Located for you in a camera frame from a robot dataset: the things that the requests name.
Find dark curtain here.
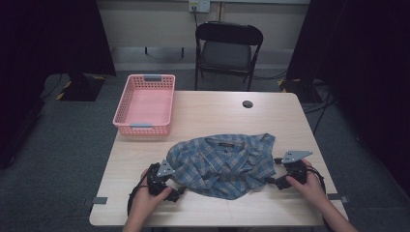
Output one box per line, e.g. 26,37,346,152
0,0,117,170
284,0,410,197

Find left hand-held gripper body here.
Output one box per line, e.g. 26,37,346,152
146,158,177,197

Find pink plastic basket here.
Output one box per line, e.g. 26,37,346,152
112,73,177,136

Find black stand base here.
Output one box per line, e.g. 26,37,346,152
59,72,107,102

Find blue plaid shirt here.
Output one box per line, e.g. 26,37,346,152
165,132,278,201

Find black floor cables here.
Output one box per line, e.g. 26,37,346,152
302,79,337,136

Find person's left hand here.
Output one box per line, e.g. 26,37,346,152
128,169,174,224

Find right hand-held gripper cable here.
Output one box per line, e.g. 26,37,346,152
305,164,327,195

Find white wall outlet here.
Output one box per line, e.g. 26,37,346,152
188,0,211,14

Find person's right hand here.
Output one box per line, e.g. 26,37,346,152
285,159,331,207

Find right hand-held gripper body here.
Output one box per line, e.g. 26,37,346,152
274,150,314,191

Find black folding chair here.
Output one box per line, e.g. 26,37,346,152
194,20,265,93

